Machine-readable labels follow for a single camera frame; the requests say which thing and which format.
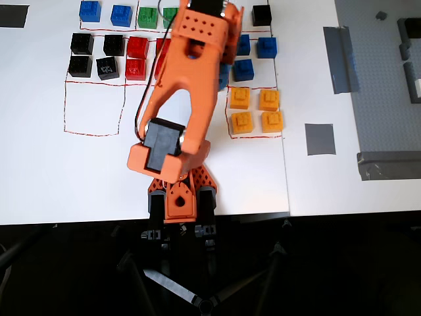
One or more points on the black tripod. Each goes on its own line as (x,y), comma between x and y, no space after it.
(171,284)

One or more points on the black Lego block stack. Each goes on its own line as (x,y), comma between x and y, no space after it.
(82,43)
(107,68)
(261,14)
(80,66)
(114,45)

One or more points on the orange Lego block stack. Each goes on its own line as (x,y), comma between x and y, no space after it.
(242,122)
(272,121)
(239,97)
(269,99)

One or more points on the grey duct tape strip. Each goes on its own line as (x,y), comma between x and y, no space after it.
(388,166)
(338,59)

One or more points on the angled grey Lego wall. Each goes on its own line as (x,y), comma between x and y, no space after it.
(402,29)

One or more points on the blue Lego block stack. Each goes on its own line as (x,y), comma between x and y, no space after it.
(89,11)
(121,15)
(243,69)
(267,47)
(245,44)

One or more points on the small grey Lego brick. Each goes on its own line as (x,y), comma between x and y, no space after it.
(381,14)

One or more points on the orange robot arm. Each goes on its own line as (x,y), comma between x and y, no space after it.
(190,72)

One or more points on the red Lego block stack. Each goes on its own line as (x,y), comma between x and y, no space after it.
(158,70)
(135,69)
(161,44)
(137,47)

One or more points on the grey Lego baseplate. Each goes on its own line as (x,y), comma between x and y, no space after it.
(378,98)

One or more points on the short grey Lego wall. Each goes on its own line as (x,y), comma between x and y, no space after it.
(405,52)

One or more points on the grey tape marker patch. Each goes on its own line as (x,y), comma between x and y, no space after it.
(320,140)

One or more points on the long grey Lego wall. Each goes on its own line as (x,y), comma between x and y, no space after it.
(410,82)

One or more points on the green Lego block stack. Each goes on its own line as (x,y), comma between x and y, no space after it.
(147,17)
(170,17)

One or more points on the black table clamp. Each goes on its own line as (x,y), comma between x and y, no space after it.
(207,204)
(157,207)

